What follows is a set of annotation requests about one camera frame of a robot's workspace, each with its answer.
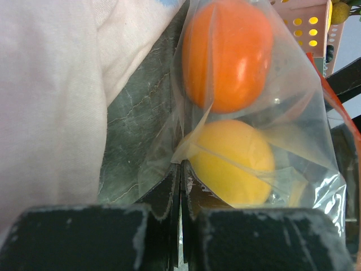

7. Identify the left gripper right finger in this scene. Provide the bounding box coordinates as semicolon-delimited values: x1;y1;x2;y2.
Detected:
180;161;355;270

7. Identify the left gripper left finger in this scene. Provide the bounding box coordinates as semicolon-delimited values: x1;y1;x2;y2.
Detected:
1;164;181;270

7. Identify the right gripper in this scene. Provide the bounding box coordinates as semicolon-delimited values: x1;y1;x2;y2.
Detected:
326;58;361;103

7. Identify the fake brown longan bunch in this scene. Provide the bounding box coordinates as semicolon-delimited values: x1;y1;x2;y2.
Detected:
331;0;360;25

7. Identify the fake peach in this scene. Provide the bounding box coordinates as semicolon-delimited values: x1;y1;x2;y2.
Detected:
183;120;275;206

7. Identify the clear zip top bag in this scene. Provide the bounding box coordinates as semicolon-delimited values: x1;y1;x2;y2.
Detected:
138;1;346;235

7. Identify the fake orange persimmon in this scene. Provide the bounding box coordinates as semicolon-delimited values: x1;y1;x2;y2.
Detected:
182;1;274;113

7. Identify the pink plastic basket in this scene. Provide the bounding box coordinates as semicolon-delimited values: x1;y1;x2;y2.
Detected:
270;0;344;77

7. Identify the pink purple printed cloth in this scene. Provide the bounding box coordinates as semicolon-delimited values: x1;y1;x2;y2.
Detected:
1;1;182;229

